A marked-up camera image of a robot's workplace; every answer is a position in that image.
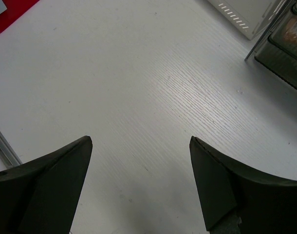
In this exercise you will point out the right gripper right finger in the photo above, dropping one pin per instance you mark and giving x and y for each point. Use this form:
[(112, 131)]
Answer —
[(238, 199)]

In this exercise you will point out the red notebook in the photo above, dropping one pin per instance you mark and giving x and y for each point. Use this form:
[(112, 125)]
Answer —
[(11, 10)]

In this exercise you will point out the orange correction tape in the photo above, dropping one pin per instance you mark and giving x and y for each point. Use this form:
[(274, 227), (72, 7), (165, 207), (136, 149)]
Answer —
[(290, 31)]

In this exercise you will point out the white file organizer rack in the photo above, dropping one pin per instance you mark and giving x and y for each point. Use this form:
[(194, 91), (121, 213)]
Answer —
[(250, 17)]

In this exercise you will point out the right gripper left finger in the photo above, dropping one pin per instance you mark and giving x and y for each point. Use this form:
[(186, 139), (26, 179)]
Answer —
[(41, 196)]

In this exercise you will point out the clear acrylic storage box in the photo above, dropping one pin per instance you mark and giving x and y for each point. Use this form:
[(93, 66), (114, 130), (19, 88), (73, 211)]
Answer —
[(273, 52)]

